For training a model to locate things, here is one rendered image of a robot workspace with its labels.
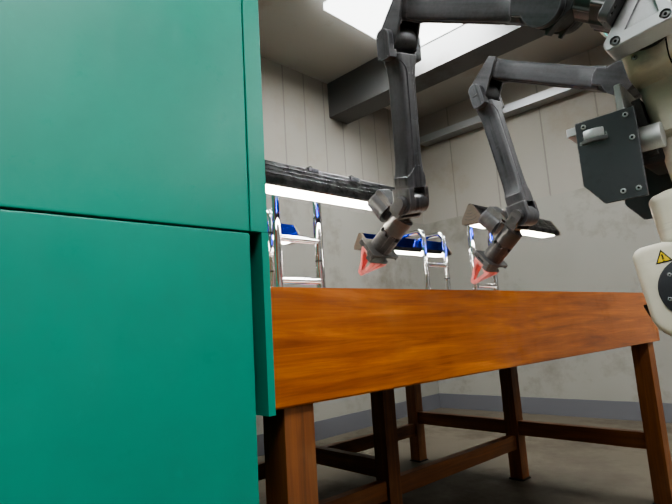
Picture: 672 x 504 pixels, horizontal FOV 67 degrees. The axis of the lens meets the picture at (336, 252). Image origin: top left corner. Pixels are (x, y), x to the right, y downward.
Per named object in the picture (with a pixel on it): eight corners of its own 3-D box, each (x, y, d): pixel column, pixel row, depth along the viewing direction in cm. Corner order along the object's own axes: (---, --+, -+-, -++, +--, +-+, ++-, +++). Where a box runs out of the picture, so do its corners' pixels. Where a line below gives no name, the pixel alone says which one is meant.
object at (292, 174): (417, 209, 155) (415, 186, 156) (239, 177, 113) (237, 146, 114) (397, 215, 161) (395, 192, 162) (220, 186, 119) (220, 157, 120)
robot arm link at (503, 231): (518, 233, 141) (528, 233, 145) (501, 218, 145) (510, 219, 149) (503, 252, 144) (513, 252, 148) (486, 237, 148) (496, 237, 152)
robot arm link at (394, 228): (405, 221, 124) (419, 222, 128) (389, 203, 127) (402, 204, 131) (389, 242, 127) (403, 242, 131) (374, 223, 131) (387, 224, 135)
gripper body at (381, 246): (357, 242, 132) (372, 221, 128) (382, 245, 139) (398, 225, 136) (369, 260, 128) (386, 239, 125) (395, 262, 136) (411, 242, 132)
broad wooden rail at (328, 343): (658, 341, 195) (650, 292, 198) (260, 413, 74) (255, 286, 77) (624, 341, 204) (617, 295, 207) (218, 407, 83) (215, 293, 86)
